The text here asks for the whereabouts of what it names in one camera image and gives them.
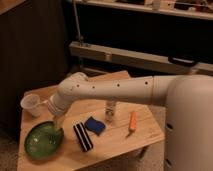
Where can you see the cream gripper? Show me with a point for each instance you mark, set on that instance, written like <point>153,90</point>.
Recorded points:
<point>58,121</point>

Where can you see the green ceramic bowl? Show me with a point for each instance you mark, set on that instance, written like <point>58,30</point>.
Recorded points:
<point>43,140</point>

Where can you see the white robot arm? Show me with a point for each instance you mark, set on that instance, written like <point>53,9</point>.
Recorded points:
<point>188,100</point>

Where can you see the black striped eraser block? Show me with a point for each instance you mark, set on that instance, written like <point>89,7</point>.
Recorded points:
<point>83,137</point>

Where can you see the blue sponge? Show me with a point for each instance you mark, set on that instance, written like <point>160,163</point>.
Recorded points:
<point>94,125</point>

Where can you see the clear plastic cup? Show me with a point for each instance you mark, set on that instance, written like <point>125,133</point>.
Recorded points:
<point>32,104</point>

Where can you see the wooden table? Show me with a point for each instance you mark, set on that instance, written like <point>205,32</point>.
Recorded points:
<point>111,143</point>

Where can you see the white bottle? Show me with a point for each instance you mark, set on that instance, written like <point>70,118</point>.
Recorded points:
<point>110,110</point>

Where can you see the orange carrot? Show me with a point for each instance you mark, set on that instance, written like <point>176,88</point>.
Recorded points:
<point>132,124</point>

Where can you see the metal pole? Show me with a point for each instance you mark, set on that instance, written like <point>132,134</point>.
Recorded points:
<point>79,36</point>

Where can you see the upper shelf with clutter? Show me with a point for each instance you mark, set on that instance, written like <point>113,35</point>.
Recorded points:
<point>153,7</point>

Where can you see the grey metal shelf rail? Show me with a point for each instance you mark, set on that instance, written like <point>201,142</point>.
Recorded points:
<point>137,59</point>

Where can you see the black handle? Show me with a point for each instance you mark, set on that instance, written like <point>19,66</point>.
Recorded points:
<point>182,62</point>

